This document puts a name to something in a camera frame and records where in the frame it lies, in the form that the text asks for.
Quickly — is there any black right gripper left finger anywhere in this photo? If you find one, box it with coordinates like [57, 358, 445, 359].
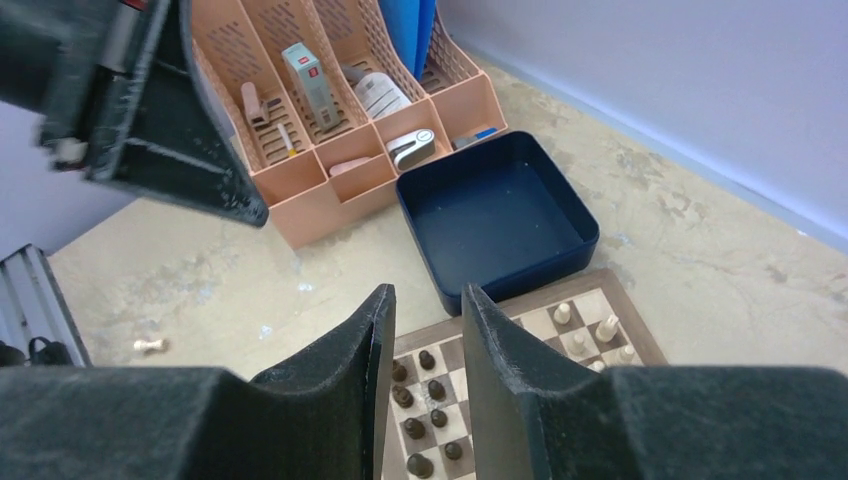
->
[1, 284, 396, 479]

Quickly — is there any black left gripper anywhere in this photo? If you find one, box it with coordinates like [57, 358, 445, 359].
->
[1, 1, 269, 227]

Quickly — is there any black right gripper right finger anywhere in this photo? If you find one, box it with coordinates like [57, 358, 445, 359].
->
[460, 283, 848, 480]

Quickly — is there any light pawn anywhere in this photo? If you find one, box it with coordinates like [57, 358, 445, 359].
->
[133, 339, 169, 355]

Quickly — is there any wooden chess board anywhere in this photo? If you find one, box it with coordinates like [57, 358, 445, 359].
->
[379, 269, 666, 479]

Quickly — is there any grey box red label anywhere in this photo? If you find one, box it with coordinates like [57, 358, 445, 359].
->
[281, 42, 341, 132]

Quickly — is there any peach plastic file organizer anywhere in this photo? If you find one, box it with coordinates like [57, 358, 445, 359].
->
[190, 1, 507, 249]

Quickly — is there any dark blue tray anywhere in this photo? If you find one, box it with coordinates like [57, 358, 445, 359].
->
[396, 131, 600, 317]

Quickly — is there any white paper pack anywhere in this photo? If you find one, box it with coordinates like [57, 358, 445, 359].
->
[341, 65, 412, 120]

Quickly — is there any white stapler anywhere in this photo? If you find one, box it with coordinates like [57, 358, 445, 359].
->
[386, 129, 436, 171]

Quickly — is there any blue folder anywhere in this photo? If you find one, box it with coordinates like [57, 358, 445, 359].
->
[378, 0, 436, 80]

